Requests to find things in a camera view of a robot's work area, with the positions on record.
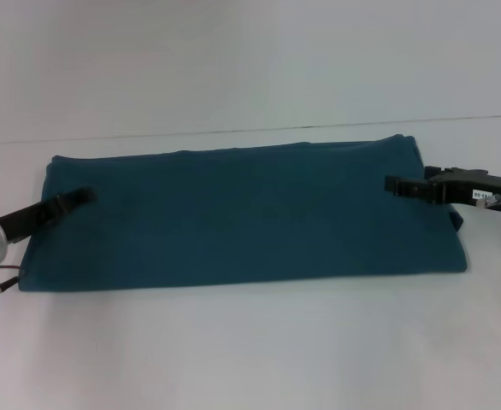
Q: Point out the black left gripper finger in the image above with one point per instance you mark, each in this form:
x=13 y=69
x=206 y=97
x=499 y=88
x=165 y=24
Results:
x=73 y=200

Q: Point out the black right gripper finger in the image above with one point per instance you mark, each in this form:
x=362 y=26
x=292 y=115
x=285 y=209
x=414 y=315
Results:
x=408 y=185
x=432 y=171

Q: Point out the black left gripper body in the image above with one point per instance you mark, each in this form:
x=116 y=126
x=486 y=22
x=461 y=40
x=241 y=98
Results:
x=24 y=224

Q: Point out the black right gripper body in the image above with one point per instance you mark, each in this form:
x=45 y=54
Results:
x=481 y=190

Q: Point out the teal blue printed t-shirt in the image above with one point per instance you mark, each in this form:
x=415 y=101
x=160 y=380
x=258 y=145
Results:
x=242 y=222

